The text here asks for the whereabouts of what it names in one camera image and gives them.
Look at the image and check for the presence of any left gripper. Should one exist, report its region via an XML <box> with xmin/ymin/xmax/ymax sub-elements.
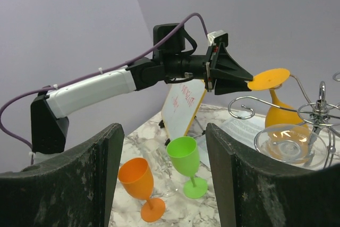
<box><xmin>203</xmin><ymin>43</ymin><xmax>253</xmax><ymax>95</ymax></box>

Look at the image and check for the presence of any green plastic wine glass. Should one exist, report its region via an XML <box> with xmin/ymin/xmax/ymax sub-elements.
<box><xmin>166</xmin><ymin>136</ymin><xmax>208</xmax><ymax>199</ymax></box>

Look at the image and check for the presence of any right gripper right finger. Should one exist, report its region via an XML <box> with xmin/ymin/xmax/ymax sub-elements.
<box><xmin>206</xmin><ymin>123</ymin><xmax>339</xmax><ymax>227</ymax></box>

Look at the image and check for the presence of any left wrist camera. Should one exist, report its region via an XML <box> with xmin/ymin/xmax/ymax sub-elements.
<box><xmin>207</xmin><ymin>30</ymin><xmax>228</xmax><ymax>47</ymax></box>

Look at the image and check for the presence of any clear wine glass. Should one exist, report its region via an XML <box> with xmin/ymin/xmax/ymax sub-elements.
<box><xmin>254</xmin><ymin>124</ymin><xmax>328</xmax><ymax>170</ymax></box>

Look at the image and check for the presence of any printed paper sheet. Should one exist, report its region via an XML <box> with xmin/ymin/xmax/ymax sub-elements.
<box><xmin>196</xmin><ymin>116</ymin><xmax>265</xmax><ymax>169</ymax></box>

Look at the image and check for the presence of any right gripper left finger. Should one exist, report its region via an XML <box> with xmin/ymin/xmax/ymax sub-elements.
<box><xmin>1</xmin><ymin>123</ymin><xmax>124</xmax><ymax>226</ymax></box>

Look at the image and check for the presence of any clear glass back left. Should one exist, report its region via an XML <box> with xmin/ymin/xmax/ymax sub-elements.
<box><xmin>143</xmin><ymin>139</ymin><xmax>178</xmax><ymax>197</ymax></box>

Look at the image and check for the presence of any yellow framed whiteboard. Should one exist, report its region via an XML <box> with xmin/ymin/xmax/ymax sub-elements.
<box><xmin>161</xmin><ymin>80</ymin><xmax>207</xmax><ymax>145</ymax></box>

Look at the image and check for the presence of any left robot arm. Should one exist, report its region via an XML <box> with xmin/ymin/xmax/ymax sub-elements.
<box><xmin>30</xmin><ymin>23</ymin><xmax>253</xmax><ymax>163</ymax></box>

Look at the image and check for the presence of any chrome wine glass rack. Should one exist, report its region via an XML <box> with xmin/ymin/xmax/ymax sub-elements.
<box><xmin>227</xmin><ymin>71</ymin><xmax>340</xmax><ymax>168</ymax></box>

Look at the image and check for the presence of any orange plastic wine glass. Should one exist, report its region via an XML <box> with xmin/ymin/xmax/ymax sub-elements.
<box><xmin>118</xmin><ymin>157</ymin><xmax>166</xmax><ymax>222</ymax></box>

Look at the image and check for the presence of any yellow plastic wine glass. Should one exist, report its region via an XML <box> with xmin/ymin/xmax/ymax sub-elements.
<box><xmin>247</xmin><ymin>68</ymin><xmax>302</xmax><ymax>128</ymax></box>

